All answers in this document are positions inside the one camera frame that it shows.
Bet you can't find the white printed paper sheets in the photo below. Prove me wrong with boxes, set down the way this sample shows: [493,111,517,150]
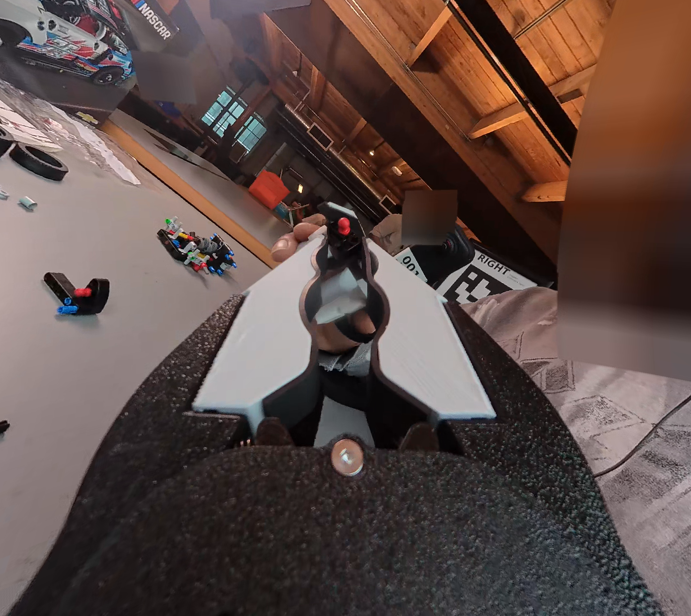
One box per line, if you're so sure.
[0,105,63,152]

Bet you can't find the black toy brick engine frame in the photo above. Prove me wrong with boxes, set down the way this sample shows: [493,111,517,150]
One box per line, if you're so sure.
[157,216,238,276]

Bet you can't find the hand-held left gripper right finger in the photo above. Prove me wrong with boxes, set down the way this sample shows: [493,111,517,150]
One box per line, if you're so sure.
[363,238,497,445]

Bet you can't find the orange plastic container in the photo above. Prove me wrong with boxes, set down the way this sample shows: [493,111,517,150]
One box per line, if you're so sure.
[248,170,289,207]

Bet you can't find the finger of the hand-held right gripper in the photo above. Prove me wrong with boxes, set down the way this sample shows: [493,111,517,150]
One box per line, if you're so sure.
[322,271,370,305]
[317,300,355,326]

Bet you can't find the scatter of small brick connectors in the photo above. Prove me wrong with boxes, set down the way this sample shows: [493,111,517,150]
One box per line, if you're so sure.
[0,185,40,212]

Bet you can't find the grey desk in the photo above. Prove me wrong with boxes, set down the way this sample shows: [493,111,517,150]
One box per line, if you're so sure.
[0,78,374,616]

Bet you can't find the person in grey hoodie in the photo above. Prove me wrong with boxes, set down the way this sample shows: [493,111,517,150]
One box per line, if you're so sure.
[459,285,691,616]

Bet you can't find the person's right forearm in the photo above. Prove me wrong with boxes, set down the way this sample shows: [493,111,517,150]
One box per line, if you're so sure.
[317,343,374,376]

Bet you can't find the black-and-white marker board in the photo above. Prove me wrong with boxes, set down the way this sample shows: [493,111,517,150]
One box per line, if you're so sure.
[436,249,539,305]

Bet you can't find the person's right hand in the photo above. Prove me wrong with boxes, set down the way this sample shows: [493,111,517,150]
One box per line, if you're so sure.
[271,221,374,356]

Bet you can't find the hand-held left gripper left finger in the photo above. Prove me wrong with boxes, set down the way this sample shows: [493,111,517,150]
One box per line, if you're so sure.
[193,229,328,445]

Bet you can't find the factory window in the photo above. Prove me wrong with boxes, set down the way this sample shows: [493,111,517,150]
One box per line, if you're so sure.
[201,88,266,152]

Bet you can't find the black brick subassembly with pins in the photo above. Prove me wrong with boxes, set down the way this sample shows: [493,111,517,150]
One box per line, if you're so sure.
[43,271,111,315]

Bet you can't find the grey table with wooden edge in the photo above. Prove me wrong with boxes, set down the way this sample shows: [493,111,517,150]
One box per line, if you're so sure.
[100,108,303,271]

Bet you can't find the clear plastic bags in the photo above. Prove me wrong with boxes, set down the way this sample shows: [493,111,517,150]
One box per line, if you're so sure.
[54,108,142,185]

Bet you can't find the black earphone with cable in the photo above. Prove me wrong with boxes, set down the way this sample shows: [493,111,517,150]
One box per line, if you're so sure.
[594,400,691,477]

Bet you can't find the black triangular brick plate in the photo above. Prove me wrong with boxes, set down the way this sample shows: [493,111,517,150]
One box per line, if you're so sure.
[316,201,363,263]

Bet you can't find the race car picture box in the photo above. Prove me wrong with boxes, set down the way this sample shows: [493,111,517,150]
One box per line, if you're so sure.
[0,0,191,128]

